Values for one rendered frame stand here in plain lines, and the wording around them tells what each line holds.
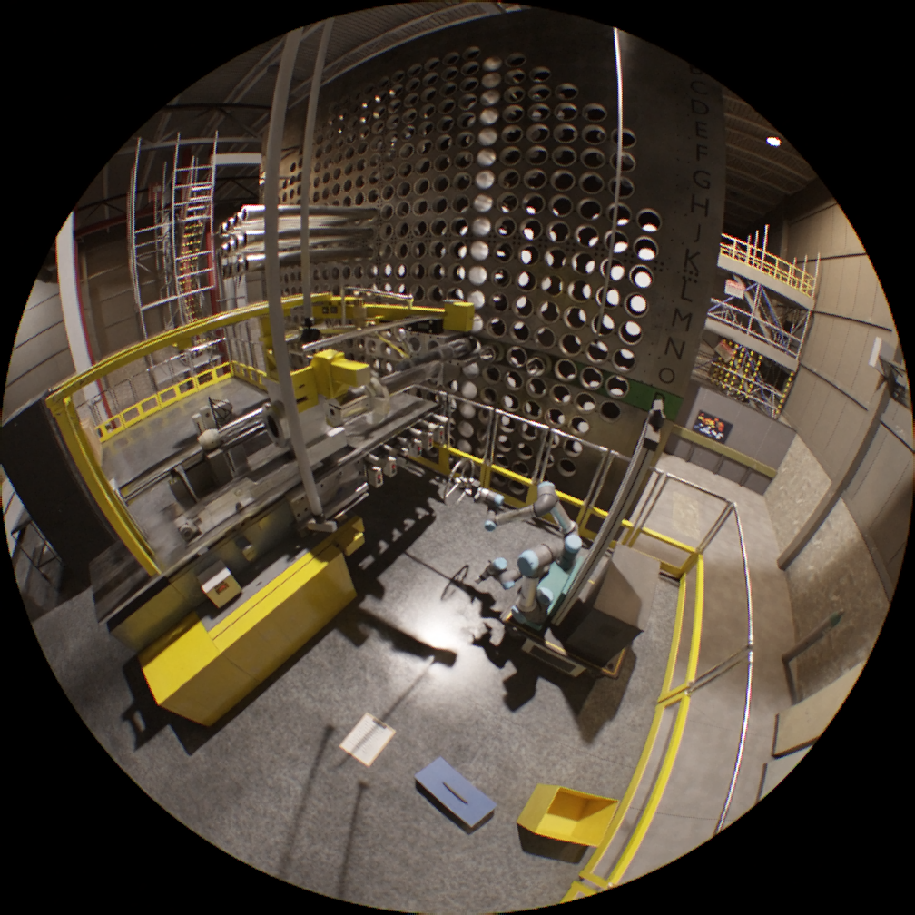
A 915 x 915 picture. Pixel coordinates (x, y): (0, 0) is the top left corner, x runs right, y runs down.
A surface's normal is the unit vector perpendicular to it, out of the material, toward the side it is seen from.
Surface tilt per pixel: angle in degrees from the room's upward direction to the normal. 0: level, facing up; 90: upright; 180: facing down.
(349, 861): 0
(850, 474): 90
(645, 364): 90
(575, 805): 0
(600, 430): 90
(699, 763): 0
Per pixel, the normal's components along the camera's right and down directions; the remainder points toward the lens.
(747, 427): -0.55, 0.45
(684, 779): 0.06, -0.82
